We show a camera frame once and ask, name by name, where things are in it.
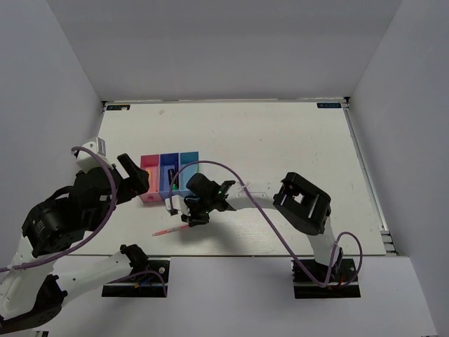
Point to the right blue corner label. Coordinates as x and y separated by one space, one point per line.
329 105

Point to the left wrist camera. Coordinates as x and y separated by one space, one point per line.
87 160

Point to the green capped black highlighter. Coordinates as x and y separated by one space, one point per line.
172 178

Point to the dark blue container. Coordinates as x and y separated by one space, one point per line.
169 166

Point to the left blue corner label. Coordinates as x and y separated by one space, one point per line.
117 107

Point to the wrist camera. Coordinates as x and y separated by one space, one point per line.
87 160
173 205

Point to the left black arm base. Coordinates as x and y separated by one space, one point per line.
153 284

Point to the pink container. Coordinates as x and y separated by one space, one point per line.
151 162

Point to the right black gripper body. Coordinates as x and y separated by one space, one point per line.
199 210

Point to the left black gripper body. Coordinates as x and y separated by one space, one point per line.
125 193

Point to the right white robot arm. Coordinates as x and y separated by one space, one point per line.
302 204

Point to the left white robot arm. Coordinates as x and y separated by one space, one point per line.
34 296

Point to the blue corner label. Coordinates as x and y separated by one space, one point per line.
329 105
117 107

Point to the light blue container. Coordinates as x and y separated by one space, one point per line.
190 167

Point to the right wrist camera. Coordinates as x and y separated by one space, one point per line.
173 205

